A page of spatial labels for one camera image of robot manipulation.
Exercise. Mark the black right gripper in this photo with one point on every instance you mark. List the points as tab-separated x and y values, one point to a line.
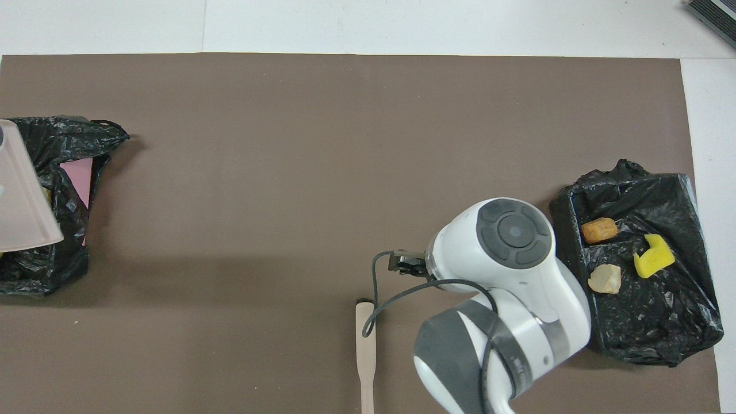
424	269

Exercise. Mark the beige brush black bristles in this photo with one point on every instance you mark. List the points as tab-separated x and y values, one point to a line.
365	345

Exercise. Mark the brown bread roll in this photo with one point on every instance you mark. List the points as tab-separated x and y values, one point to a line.
599	230

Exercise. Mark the tan croissant piece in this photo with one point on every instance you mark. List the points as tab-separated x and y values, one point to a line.
605	279

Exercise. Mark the notched yellow sponge piece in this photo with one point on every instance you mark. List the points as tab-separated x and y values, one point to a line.
652	257

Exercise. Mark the beige plastic dustpan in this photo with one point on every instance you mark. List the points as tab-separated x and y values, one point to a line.
23	195

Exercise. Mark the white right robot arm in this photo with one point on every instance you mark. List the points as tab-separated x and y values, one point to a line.
512	287

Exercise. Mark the black bag lined dark bin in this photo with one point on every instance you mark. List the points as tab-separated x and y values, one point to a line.
644	322

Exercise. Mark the pink bin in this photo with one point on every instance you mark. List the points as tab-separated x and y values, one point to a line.
80	178

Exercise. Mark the black trash bag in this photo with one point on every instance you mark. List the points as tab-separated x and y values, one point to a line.
69	144

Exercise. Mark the brown table mat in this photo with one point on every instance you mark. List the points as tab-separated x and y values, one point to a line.
287	172

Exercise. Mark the dark grey ribbed device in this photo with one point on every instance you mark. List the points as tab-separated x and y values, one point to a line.
719	12

